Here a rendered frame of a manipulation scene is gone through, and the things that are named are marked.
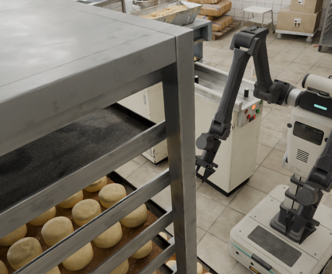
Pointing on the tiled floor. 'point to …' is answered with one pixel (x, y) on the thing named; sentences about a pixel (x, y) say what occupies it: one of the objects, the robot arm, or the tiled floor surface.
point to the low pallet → (224, 31)
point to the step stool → (258, 17)
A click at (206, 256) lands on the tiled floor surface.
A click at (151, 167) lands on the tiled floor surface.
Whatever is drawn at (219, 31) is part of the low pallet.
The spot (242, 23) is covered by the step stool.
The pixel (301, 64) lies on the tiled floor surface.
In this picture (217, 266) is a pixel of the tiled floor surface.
